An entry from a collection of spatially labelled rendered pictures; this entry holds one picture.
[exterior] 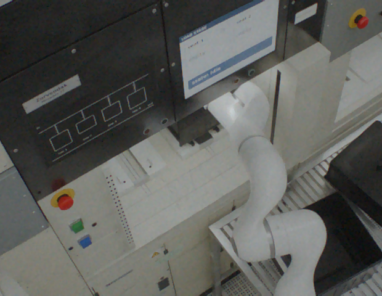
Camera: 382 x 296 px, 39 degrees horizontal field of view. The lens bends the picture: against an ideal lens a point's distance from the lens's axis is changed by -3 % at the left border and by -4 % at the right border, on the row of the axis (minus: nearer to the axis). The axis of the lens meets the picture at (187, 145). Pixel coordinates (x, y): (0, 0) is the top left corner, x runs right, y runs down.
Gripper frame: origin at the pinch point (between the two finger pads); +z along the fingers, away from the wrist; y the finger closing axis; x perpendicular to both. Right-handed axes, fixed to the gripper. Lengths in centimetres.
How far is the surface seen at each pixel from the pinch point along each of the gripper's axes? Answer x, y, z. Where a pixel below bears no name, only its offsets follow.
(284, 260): -33, -5, -61
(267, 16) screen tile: 40, 7, -30
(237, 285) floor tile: -121, -1, -34
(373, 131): -35, 55, -40
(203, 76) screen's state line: 30.1, -12.6, -30.1
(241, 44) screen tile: 34.4, -1.4, -30.1
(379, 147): -35, 52, -46
